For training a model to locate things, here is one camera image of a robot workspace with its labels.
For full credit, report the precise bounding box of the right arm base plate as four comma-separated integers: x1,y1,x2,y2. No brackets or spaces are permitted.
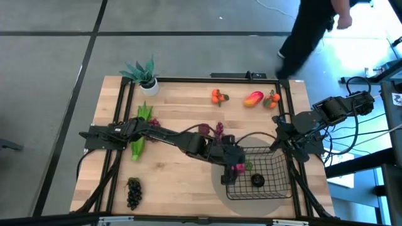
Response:
280,129,325,155

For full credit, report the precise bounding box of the potted plant in white pot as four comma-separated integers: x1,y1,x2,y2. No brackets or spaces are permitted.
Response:
119,55,160,97

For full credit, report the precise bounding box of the person's hand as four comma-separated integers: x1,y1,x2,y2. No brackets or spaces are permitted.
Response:
336,14,354,31

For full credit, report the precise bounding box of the round grey placemat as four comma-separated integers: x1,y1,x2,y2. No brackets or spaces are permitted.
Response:
210,136,299,218

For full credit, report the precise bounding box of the black cable bundle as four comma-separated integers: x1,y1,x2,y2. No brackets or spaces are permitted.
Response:
75,149,122,215
287,153,335,220

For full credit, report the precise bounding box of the black wire basket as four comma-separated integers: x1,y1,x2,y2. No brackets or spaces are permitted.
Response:
225,146,293,201

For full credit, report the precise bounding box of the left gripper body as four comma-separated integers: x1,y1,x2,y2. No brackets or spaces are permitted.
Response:
207,134,247,168

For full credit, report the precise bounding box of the black aluminium table frame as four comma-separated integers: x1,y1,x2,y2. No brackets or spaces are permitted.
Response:
94,77,315,220

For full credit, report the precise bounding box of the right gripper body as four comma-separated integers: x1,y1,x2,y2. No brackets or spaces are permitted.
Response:
275,121,299,144

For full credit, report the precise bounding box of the dark floor stand foot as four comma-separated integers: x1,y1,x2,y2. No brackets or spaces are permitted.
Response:
0,137,24,152

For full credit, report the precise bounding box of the red grape bunch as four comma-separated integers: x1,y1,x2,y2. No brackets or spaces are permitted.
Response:
214,121,227,142
146,117,161,143

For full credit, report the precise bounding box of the black metal stand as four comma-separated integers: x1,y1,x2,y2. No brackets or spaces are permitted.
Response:
340,59,402,85

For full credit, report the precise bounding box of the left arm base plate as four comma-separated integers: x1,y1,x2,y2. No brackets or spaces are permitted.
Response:
78,125,130,151

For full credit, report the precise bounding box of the pink dragon fruit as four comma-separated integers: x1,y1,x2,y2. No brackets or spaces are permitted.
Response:
231,162,248,175

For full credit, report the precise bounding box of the dark grey equipment cabinet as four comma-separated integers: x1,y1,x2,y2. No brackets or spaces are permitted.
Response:
379,80,402,166

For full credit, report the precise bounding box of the black grape bunch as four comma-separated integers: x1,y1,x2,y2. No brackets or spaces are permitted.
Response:
125,177,143,211

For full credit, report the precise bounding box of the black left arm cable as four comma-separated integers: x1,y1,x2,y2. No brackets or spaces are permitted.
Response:
169,124,279,145

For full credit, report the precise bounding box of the white floor cable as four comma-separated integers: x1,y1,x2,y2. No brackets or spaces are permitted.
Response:
256,0,296,21

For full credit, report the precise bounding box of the tangerine cluster with leaves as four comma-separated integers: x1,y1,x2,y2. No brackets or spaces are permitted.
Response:
210,89,231,108
263,89,281,109

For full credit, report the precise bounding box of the black rig beam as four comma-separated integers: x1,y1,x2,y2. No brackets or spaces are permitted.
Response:
0,212,402,226

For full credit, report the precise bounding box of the green corn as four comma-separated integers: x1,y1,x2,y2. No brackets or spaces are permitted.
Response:
131,101,154,163

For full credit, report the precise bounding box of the red yellow mango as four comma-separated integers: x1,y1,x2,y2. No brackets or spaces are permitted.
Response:
244,90,264,108

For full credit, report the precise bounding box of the person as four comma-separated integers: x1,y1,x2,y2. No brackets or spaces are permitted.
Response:
275,0,361,80

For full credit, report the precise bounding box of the dark purple mangosteen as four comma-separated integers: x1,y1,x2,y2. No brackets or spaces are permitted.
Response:
251,173,266,188

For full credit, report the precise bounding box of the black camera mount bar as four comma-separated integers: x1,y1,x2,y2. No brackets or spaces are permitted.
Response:
210,71,268,80

